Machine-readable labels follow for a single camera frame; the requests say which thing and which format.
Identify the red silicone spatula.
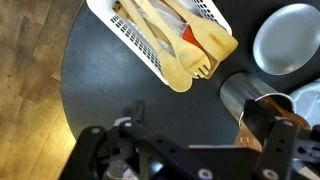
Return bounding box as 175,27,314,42
181,24,205,51

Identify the metal cylindrical spoon holder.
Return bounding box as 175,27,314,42
218,72,298,132

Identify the plain wooden spoon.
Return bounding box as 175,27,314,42
118,0,194,94

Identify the brown slotted wooden turner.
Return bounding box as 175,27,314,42
234,127,265,153

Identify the grey round plate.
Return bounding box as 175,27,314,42
252,2,320,76

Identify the white plastic perforated basket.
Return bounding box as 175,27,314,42
85,0,233,86

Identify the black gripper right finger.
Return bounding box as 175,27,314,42
242,98,280,148

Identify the blue folded cloth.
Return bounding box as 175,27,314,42
288,77,320,128

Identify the dark brown wooden spoon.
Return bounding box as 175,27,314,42
264,96,312,132

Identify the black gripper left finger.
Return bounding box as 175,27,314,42
131,99,147,126

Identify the wooden spatula with single slot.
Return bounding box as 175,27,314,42
164,0,240,62

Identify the square-edged wooden spatula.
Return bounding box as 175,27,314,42
199,57,222,80

